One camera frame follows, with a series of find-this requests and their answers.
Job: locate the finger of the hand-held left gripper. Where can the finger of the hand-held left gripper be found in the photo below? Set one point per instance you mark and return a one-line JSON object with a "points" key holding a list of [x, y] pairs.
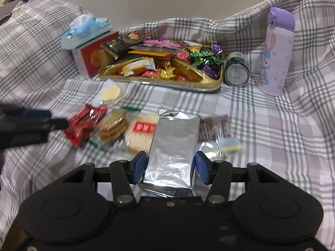
{"points": [[36, 114], [59, 124]]}

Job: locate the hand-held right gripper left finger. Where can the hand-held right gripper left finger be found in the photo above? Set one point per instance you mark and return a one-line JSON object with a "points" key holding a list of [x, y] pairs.
{"points": [[138, 166]]}

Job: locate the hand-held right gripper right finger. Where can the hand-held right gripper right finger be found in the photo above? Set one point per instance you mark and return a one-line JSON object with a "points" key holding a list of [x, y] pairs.
{"points": [[202, 167]]}

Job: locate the red snack packet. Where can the red snack packet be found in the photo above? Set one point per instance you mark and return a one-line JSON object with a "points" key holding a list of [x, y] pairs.
{"points": [[83, 125]]}

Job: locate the rice cracker red label packet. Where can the rice cracker red label packet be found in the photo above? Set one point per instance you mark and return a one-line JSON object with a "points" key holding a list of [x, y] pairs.
{"points": [[138, 136]]}

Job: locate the silver foil packet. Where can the silver foil packet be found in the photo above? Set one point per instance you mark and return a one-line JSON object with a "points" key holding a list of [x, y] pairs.
{"points": [[170, 146]]}

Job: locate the pale pastry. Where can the pale pastry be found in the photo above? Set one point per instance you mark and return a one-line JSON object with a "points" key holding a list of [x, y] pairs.
{"points": [[111, 92]]}

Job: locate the silver yellow striped wrapper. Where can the silver yellow striped wrapper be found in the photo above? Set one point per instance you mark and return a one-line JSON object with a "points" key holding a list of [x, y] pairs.
{"points": [[225, 146]]}

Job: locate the brown chocolate clear packet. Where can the brown chocolate clear packet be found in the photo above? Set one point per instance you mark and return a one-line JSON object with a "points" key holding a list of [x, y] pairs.
{"points": [[212, 128]]}

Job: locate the brown cookie packet green ends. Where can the brown cookie packet green ends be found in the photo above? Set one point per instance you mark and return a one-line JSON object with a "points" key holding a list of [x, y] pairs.
{"points": [[112, 126]]}

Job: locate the plaid blanket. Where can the plaid blanket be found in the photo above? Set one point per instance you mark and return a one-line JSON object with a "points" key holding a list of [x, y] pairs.
{"points": [[261, 136]]}

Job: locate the red and white box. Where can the red and white box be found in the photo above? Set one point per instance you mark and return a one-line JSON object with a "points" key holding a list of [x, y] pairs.
{"points": [[89, 57]]}

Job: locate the gold divided snack tray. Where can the gold divided snack tray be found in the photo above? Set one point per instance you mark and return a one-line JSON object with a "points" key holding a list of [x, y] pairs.
{"points": [[183, 85]]}

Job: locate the blue tissue pack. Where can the blue tissue pack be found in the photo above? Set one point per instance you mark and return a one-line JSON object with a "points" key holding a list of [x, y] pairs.
{"points": [[86, 31]]}

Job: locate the dark green drink can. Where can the dark green drink can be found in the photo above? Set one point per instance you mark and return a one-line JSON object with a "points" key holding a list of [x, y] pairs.
{"points": [[236, 70]]}

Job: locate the pile of wrapped candies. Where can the pile of wrapped candies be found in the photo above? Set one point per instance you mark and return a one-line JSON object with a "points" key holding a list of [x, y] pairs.
{"points": [[157, 57]]}

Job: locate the purple rabbit print bottle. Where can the purple rabbit print bottle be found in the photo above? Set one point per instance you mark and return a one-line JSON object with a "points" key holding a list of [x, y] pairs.
{"points": [[274, 57]]}

